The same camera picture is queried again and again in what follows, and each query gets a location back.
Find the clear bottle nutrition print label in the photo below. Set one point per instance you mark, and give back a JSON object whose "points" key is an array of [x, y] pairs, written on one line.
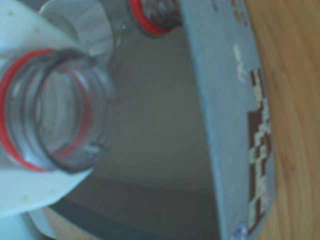
{"points": [[100, 100]]}

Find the clear bottle Coca-Cola logo label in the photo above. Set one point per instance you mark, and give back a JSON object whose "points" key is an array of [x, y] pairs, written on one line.
{"points": [[147, 22]]}

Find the grey cardboard box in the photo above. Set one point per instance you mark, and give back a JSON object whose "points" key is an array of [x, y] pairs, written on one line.
{"points": [[225, 125]]}

